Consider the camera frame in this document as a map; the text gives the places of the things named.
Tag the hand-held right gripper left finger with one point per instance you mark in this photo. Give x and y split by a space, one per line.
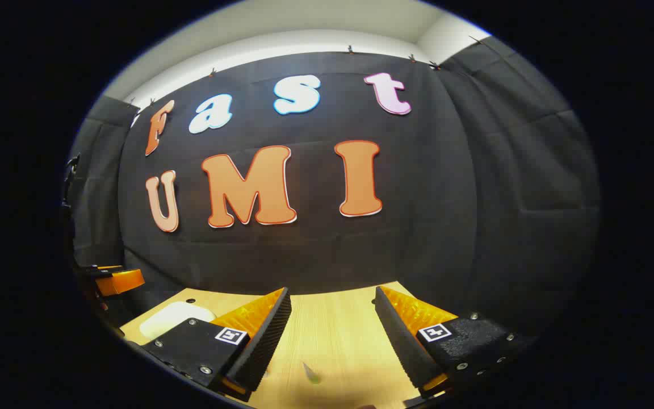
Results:
270 335

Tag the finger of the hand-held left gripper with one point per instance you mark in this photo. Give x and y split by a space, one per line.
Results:
100 270
120 282

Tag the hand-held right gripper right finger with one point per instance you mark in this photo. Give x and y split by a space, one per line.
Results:
398 341

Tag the slim grey green-capped tube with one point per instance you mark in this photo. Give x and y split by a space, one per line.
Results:
311 372

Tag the black backdrop cloth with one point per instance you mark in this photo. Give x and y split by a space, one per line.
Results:
315 250

